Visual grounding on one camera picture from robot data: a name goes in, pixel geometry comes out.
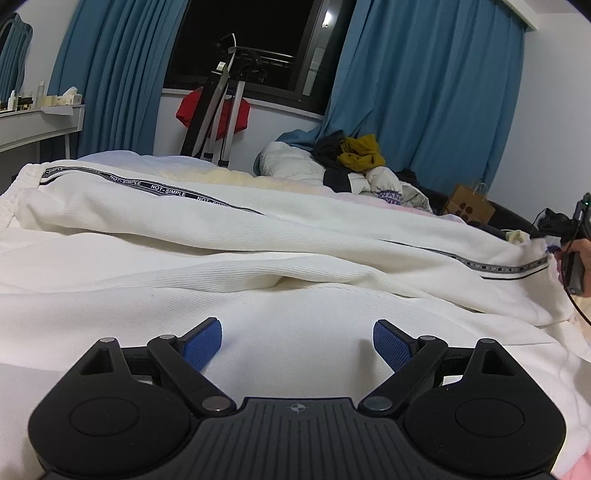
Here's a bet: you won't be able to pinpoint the dark window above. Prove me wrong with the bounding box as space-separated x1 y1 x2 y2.
164 0 356 102

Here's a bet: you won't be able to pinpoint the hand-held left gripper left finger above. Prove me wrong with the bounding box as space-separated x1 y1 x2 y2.
69 318 235 418

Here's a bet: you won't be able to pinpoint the pastel bed sheet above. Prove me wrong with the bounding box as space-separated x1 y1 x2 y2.
76 150 591 480

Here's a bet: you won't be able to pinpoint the blue curtain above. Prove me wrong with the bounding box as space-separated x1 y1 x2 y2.
39 0 188 162
277 0 529 217

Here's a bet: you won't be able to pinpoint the black armchair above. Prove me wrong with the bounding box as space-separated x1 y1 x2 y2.
406 168 541 236

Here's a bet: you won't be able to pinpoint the mustard garment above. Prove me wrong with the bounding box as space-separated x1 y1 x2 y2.
337 135 386 172

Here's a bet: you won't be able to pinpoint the white pants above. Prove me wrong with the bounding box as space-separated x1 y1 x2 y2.
0 159 585 480

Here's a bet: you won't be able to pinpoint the brown paper bag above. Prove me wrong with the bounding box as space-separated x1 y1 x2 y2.
443 182 497 227

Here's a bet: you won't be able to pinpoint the red garment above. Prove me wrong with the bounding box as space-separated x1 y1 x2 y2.
175 90 252 134

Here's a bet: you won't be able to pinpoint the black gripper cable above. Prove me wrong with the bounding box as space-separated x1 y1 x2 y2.
560 272 591 326

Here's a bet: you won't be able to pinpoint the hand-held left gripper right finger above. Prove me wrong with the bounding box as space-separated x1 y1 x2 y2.
359 319 522 416

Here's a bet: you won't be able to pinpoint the white puffer jacket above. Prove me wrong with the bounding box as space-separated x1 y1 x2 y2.
254 141 326 178

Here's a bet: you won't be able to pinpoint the tissue box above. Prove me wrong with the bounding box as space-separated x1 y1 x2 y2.
58 85 84 107

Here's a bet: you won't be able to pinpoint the white dressing table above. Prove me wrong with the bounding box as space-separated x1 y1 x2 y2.
0 104 86 181

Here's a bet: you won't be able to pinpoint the wavy-edged mirror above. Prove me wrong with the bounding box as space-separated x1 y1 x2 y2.
0 11 34 100

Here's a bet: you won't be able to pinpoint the folded metal stand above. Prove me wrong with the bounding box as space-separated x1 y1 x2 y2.
180 32 296 167

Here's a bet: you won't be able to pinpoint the grey white jacket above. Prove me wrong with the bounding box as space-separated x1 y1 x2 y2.
351 166 435 213

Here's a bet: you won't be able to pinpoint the person's right hand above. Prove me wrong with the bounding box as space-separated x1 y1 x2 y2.
571 239 591 296

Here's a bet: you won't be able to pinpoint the dark garment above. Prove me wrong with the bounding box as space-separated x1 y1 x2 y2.
314 131 356 190

